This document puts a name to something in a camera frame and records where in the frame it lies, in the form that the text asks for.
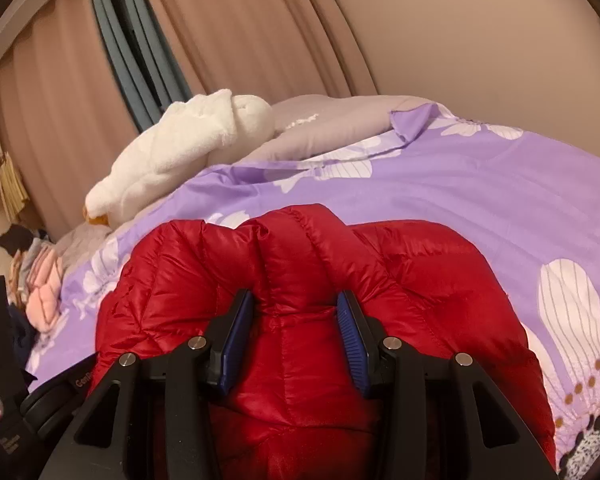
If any beige curtain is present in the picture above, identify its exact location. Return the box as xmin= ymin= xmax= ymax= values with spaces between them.
xmin=0 ymin=0 xmax=381 ymax=241

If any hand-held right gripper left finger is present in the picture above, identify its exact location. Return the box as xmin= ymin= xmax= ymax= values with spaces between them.
xmin=40 ymin=288 xmax=256 ymax=480

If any pink garment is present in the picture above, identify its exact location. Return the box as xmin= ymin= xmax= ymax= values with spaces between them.
xmin=26 ymin=244 xmax=65 ymax=334

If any purple floral bed sheet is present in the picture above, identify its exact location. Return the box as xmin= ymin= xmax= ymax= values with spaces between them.
xmin=27 ymin=102 xmax=600 ymax=477

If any red down jacket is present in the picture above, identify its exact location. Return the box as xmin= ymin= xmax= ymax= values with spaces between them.
xmin=87 ymin=204 xmax=556 ymax=480

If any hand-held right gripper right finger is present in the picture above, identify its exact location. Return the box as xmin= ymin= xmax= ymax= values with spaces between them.
xmin=336 ymin=290 xmax=556 ymax=480

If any dark blue garment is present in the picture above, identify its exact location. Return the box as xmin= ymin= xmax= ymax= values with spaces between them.
xmin=7 ymin=304 xmax=40 ymax=362

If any tan plaid cloth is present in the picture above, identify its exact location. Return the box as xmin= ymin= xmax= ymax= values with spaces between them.
xmin=0 ymin=152 xmax=29 ymax=222

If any black cloth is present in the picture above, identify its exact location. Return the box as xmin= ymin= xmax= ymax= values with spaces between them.
xmin=0 ymin=224 xmax=37 ymax=257

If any white plush duck toy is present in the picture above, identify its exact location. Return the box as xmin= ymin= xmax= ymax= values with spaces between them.
xmin=84 ymin=89 xmax=275 ymax=227

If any light grey blanket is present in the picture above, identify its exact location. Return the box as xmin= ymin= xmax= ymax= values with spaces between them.
xmin=54 ymin=219 xmax=112 ymax=273

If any blue-grey curtain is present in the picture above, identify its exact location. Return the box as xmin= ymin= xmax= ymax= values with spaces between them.
xmin=87 ymin=0 xmax=195 ymax=134

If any grey pillow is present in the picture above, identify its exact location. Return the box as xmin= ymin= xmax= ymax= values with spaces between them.
xmin=240 ymin=95 xmax=431 ymax=165

